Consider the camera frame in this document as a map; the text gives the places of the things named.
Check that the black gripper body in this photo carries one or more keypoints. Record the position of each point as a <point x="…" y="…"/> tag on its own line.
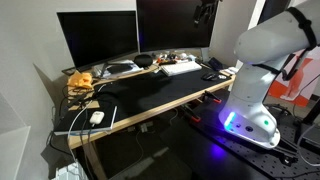
<point x="205" y="11"/>

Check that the black computer mouse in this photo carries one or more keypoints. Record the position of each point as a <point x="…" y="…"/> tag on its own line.
<point x="209" y="77"/>

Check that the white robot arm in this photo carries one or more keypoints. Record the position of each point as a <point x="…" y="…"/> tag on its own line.
<point x="263" y="50"/>

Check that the black desk mat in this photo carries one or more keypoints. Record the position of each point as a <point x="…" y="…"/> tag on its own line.
<point x="144" y="92"/>

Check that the wooden desk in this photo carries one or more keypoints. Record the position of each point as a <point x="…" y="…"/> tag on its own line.
<point x="87" y="141"/>

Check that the right black monitor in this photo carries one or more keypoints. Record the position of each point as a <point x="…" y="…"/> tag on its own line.
<point x="169" y="24"/>

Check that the black monitor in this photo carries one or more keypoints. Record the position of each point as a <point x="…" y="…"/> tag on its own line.
<point x="96" y="37"/>
<point x="169" y="24"/>

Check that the dark blue box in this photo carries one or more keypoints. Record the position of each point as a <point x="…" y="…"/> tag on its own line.
<point x="215" y="64"/>

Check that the white keyboard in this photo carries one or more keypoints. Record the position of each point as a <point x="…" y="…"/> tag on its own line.
<point x="180" y="68"/>

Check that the black round pouch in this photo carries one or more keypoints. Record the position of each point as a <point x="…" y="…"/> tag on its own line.
<point x="143" y="60"/>

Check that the red black clamp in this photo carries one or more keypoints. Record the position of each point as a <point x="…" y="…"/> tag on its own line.
<point x="212" y="96"/>
<point x="193" y="116"/>

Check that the papers with black tray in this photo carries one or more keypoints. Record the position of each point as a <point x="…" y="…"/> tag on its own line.
<point x="114" y="69"/>

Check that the left black monitor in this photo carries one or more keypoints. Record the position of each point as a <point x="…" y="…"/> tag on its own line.
<point x="96" y="37"/>

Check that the orange white poster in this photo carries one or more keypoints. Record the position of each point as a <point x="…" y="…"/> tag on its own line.
<point x="300" y="87"/>

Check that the orange cloth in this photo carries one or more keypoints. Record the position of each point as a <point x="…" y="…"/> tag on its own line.
<point x="83" y="80"/>

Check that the black notebook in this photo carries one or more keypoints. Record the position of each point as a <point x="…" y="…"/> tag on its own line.
<point x="76" y="122"/>

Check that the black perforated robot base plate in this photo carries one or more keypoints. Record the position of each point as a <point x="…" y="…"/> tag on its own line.
<point x="281" y="163"/>

